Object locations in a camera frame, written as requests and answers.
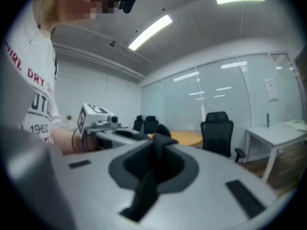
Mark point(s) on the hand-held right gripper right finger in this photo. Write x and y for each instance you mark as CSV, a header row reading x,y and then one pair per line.
x,y
206,207

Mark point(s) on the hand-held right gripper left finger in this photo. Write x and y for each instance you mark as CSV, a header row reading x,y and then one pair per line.
x,y
91,188

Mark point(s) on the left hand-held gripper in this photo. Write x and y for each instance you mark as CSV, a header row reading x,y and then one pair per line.
x,y
92,118

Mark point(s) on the black mesh office chair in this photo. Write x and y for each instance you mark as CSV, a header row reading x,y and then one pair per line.
x,y
217,133

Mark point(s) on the person's left forearm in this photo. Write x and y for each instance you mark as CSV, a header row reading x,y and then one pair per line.
x,y
64,140

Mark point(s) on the small potted plant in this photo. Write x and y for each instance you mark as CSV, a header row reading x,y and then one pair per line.
x,y
69,117

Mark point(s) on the round wooden table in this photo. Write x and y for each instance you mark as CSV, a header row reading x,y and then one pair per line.
x,y
187,138

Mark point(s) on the small ceiling sensor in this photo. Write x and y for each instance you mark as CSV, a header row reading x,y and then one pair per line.
x,y
112,43

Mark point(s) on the white printed t-shirt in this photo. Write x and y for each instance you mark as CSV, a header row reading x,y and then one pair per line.
x,y
40,92

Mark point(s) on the white desk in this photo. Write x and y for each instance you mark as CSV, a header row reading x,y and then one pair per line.
x,y
275,134

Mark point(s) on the person's head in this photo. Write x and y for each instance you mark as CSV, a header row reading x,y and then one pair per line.
x,y
72,13

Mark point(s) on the paper notice on glass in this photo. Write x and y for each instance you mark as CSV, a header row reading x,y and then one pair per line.
x,y
271,90

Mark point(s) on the black head-mounted camera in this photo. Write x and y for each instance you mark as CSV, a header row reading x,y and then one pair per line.
x,y
128,0

